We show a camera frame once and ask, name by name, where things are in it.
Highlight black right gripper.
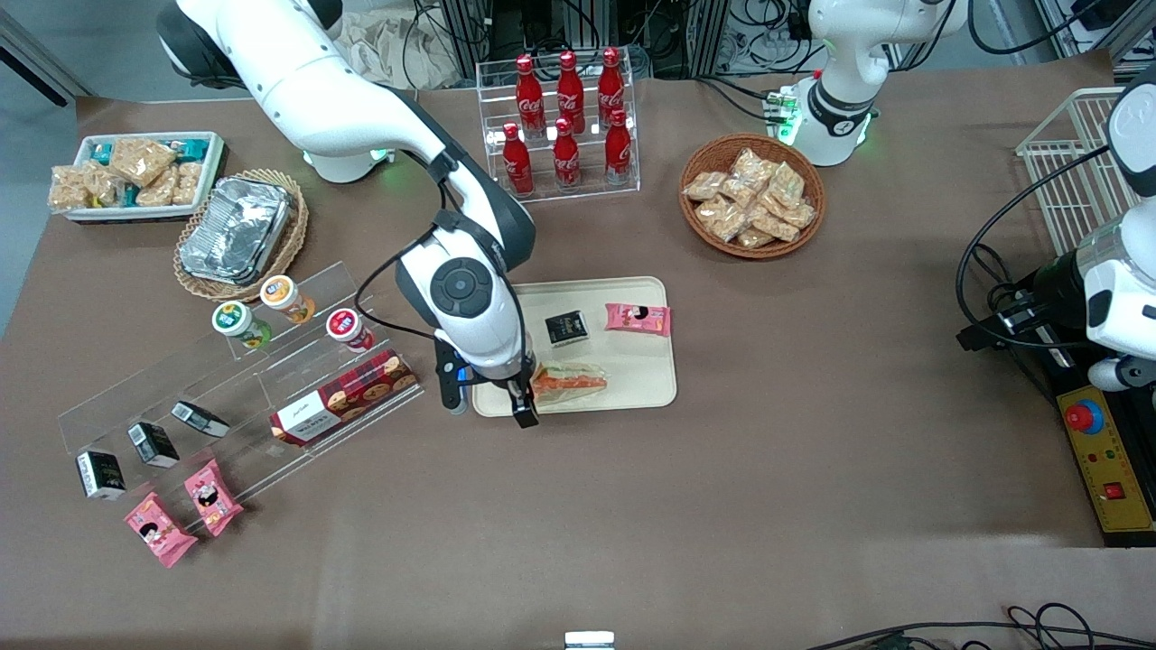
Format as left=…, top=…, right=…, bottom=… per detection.
left=470, top=357, right=541, bottom=429

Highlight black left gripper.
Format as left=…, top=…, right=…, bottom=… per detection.
left=956, top=251, right=1096, bottom=354

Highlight triangle sandwich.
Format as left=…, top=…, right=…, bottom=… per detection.
left=531, top=361, right=609, bottom=404

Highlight cream plastic tray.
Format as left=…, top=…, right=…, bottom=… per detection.
left=471, top=276, right=678, bottom=418

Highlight white rectangular snack tray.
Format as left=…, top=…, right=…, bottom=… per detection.
left=50, top=132, right=227, bottom=223

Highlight small black box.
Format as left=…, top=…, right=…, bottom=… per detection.
left=127, top=422, right=181, bottom=469
left=545, top=309, right=591, bottom=348
left=171, top=401, right=231, bottom=440
left=76, top=450, right=127, bottom=501

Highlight pink snack pack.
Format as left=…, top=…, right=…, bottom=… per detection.
left=184, top=459, right=245, bottom=539
left=604, top=302, right=673, bottom=338
left=124, top=492, right=199, bottom=570

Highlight red tartan cookie box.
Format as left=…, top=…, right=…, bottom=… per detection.
left=269, top=350, right=419, bottom=448

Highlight yellow emergency stop box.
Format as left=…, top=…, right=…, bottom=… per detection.
left=1030, top=348, right=1156, bottom=549

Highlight red lid cup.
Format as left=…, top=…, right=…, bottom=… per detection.
left=326, top=308, right=376, bottom=354

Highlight round wicker basket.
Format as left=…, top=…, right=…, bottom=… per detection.
left=679, top=134, right=826, bottom=261

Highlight clear acrylic bottle rack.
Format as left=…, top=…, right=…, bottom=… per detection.
left=476, top=54, right=641, bottom=209

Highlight red cola bottle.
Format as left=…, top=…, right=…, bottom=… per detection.
left=604, top=109, right=632, bottom=185
left=516, top=54, right=545, bottom=138
left=598, top=47, right=626, bottom=127
left=556, top=51, right=586, bottom=135
left=553, top=117, right=581, bottom=190
left=502, top=123, right=534, bottom=197

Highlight clear acrylic step display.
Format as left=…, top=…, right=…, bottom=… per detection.
left=57, top=261, right=425, bottom=534

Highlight orange lid cup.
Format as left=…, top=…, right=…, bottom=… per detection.
left=260, top=274, right=317, bottom=326

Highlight oval wicker basket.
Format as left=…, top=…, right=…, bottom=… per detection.
left=172, top=169, right=310, bottom=303

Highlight green lid cup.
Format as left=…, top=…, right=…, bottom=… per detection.
left=212, top=302, right=273, bottom=351

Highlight stacked aluminium foil trays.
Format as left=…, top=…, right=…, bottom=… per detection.
left=179, top=176, right=294, bottom=287

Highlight crumpled beige cloth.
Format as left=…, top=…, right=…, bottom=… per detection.
left=348, top=11, right=461, bottom=91

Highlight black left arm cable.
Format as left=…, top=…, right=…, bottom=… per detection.
left=956, top=144, right=1114, bottom=355

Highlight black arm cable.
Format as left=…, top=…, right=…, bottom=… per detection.
left=956, top=144, right=1114, bottom=355
left=354, top=149, right=452, bottom=344

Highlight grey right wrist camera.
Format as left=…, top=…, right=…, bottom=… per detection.
left=437, top=336, right=472, bottom=415

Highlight white wire basket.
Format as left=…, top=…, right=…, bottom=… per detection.
left=1016, top=87, right=1143, bottom=258

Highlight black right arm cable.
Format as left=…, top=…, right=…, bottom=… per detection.
left=354, top=149, right=452, bottom=344

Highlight black floor cable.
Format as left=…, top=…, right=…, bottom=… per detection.
left=804, top=603, right=1156, bottom=650

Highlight metal equipment rack with cables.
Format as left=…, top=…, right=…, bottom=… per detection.
left=415, top=0, right=818, bottom=80

